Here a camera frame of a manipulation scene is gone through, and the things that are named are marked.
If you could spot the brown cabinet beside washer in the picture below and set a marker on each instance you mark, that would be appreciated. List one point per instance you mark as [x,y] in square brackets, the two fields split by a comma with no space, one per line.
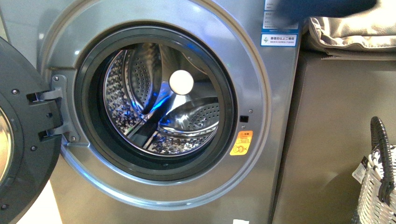
[328,134]

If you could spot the white basket tag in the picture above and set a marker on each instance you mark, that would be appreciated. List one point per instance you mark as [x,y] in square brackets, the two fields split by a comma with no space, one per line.
[360,171]

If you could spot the washing machine door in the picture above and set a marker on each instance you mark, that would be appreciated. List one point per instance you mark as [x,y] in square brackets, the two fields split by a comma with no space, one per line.
[34,154]

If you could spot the beige folded cloth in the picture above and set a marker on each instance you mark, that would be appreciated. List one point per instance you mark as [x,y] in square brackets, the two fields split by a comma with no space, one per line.
[369,35]

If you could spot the grey front-load washing machine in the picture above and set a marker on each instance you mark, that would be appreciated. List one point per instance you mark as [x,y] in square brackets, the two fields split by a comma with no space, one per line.
[134,152]

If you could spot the blue white energy label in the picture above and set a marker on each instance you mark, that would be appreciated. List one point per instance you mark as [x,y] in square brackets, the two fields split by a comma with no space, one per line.
[275,37]

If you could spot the white round drum cap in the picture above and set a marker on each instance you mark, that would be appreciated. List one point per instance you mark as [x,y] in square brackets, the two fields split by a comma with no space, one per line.
[181,82]

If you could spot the orange warning sticker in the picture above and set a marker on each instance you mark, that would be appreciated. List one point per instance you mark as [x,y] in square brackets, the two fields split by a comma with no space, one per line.
[242,143]

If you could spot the white woven laundry basket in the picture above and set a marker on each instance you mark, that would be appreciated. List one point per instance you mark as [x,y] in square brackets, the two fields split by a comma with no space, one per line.
[370,210]

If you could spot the dark navy garment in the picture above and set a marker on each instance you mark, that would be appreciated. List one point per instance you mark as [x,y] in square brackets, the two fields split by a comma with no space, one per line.
[290,12]

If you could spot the dark wrapped basket handle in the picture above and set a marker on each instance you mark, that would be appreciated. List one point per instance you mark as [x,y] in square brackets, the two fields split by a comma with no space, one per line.
[380,139]

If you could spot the white paper label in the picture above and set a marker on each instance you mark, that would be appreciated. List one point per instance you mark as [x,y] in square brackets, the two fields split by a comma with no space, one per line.
[240,221]

